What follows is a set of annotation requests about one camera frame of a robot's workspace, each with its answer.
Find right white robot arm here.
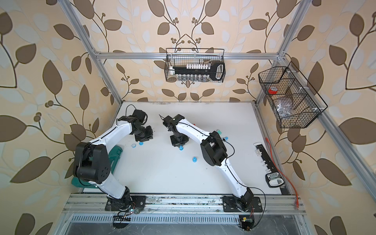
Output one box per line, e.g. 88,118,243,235
164,116,254,210

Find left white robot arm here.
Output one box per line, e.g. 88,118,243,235
73,120,153,199

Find green cloth bag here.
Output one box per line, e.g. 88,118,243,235
71,146,123,189

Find black white tool in basket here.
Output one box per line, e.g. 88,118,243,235
165,61,226,81

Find handheld label device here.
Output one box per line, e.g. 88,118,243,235
254,142,285,188

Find red tape roll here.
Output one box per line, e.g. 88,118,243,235
268,86,279,95

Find clear plastic bag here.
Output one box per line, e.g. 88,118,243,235
275,97,297,118

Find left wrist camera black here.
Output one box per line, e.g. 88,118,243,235
132,109,148,125

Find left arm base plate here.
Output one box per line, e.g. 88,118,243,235
105,195,146,213

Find black wire basket back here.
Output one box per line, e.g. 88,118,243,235
164,47,226,83

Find black wire basket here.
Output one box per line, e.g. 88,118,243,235
164,47,226,83
258,62,328,128

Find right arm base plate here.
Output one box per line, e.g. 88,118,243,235
221,196,263,213

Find aluminium rail front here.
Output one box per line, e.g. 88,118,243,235
63,193,307,215

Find black wire basket right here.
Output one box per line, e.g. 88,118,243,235
258,62,328,128

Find red cable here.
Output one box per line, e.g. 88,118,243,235
264,137,300,209

